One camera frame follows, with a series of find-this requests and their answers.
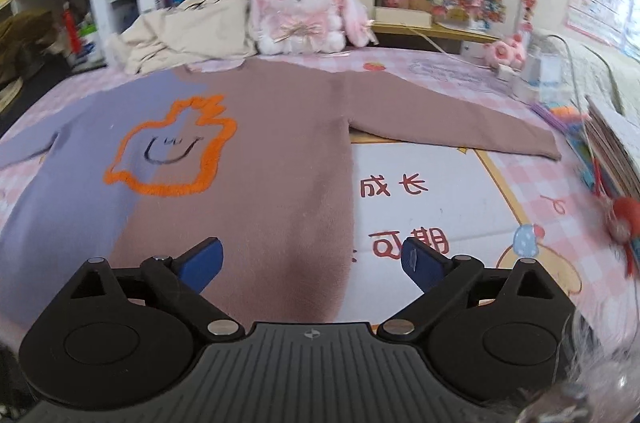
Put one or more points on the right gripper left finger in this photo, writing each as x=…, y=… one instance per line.
x=159, y=301

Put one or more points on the pink white plush bunny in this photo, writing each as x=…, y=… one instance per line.
x=309, y=26

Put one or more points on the cream canvas bag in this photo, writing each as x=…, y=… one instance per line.
x=194, y=31

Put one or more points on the stack of papers right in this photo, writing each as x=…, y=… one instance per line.
x=607, y=144

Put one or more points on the purple and mauve sweater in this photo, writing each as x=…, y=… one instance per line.
x=257, y=156

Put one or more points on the pink checkered table mat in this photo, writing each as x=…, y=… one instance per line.
x=495, y=206

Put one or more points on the brown garment pile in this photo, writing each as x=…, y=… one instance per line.
x=24, y=39

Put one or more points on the pink pig toy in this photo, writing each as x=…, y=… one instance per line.
x=509, y=51

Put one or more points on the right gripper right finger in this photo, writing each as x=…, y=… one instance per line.
x=461, y=286

